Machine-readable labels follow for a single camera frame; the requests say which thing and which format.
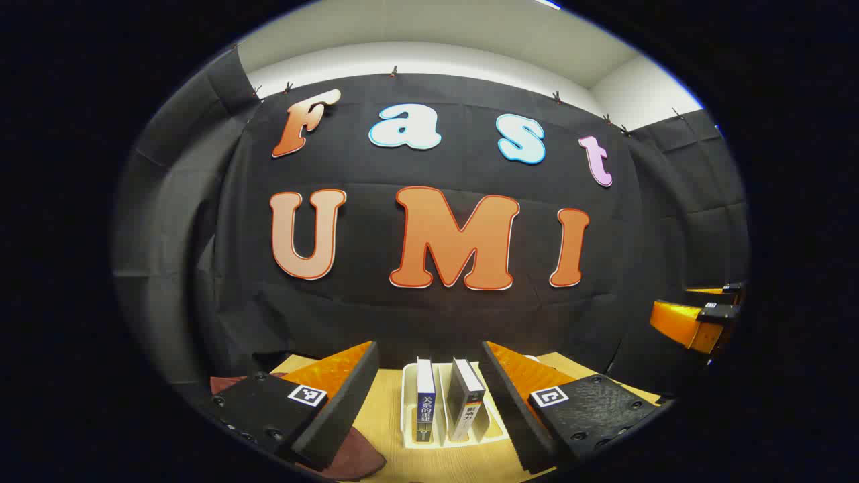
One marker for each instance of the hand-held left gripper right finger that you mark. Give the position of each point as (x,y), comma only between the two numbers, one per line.
(513,409)

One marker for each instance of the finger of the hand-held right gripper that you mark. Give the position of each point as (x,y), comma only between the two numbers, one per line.
(735,289)
(678,322)

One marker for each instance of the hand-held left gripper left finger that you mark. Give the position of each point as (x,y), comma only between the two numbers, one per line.
(342,409)

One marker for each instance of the maroon schoolbag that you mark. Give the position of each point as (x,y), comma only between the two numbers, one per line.
(356,459)

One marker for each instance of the grey portrait cover book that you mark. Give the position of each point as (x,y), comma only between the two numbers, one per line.
(463,396)

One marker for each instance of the white bookshelf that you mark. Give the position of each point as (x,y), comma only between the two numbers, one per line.
(408,402)

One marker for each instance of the blue cover book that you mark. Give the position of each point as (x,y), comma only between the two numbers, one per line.
(425,389)

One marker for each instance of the black backdrop cloth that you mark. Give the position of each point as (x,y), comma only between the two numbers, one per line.
(376,168)

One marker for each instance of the row of black cloth clips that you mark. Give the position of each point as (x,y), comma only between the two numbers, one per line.
(394,70)

